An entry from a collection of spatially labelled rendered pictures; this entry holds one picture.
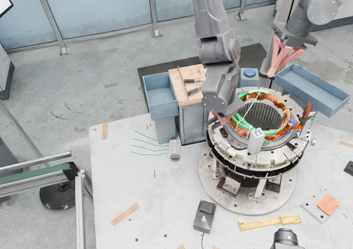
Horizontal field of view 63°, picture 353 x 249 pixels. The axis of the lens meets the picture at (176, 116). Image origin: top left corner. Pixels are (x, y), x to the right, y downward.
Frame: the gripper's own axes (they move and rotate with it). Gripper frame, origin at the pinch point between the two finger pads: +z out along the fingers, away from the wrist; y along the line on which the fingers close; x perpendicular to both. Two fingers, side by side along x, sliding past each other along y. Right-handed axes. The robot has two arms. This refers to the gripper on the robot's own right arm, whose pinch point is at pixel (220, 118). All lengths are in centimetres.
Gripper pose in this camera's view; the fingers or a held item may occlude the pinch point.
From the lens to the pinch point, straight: 82.7
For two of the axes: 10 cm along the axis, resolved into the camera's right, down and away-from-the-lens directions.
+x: 8.4, -4.5, 3.1
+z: 0.5, 6.2, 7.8
